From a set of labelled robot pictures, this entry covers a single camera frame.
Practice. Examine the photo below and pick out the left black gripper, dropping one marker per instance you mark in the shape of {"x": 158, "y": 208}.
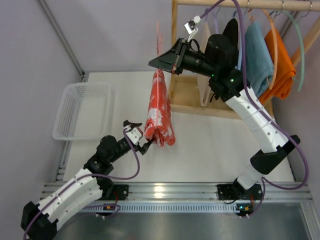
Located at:
{"x": 139, "y": 139}

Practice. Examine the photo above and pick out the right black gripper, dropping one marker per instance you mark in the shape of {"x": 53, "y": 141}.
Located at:
{"x": 178, "y": 56}

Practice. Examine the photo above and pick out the red white patterned trousers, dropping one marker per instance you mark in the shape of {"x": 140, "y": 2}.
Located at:
{"x": 164, "y": 135}

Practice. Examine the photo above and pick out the pink wire hanger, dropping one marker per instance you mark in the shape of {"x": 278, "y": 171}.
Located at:
{"x": 158, "y": 50}

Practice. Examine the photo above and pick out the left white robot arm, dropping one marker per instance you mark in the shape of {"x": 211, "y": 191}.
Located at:
{"x": 43, "y": 220}

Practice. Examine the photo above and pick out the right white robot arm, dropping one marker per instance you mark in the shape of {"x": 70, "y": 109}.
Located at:
{"x": 274, "y": 145}

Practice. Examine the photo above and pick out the beige trousers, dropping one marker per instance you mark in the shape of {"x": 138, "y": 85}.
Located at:
{"x": 203, "y": 81}

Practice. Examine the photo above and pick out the purple hanger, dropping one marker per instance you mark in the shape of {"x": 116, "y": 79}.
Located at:
{"x": 212, "y": 21}

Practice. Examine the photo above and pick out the black trousers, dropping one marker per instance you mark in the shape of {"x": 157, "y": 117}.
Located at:
{"x": 231, "y": 28}

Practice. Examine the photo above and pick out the blue hanger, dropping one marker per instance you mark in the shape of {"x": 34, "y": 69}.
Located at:
{"x": 240, "y": 45}

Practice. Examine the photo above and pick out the light blue trousers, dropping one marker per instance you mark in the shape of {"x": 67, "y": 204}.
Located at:
{"x": 259, "y": 65}

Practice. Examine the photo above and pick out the orange hanger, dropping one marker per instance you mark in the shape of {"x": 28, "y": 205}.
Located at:
{"x": 261, "y": 63}

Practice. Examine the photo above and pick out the orange trousers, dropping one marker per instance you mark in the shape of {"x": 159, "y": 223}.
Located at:
{"x": 284, "y": 74}

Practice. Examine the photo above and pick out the green hanger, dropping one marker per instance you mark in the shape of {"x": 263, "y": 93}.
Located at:
{"x": 301, "y": 47}

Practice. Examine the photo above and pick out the wooden clothes rack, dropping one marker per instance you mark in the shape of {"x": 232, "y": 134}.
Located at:
{"x": 183, "y": 93}

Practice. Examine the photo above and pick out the white plastic basket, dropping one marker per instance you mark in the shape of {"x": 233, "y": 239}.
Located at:
{"x": 84, "y": 112}

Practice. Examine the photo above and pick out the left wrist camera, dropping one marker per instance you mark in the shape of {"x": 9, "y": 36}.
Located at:
{"x": 133, "y": 134}

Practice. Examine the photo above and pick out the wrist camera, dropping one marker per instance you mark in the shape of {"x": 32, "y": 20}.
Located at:
{"x": 191, "y": 27}
{"x": 133, "y": 134}

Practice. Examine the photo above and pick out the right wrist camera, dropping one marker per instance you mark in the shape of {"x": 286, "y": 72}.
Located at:
{"x": 191, "y": 27}

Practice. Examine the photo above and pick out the aluminium corner frame post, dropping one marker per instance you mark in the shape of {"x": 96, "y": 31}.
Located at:
{"x": 44, "y": 7}

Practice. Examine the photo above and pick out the grey slotted cable duct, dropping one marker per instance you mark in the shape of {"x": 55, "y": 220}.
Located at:
{"x": 162, "y": 207}

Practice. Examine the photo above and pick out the aluminium mounting rail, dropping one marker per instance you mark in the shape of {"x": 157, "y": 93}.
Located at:
{"x": 203, "y": 192}

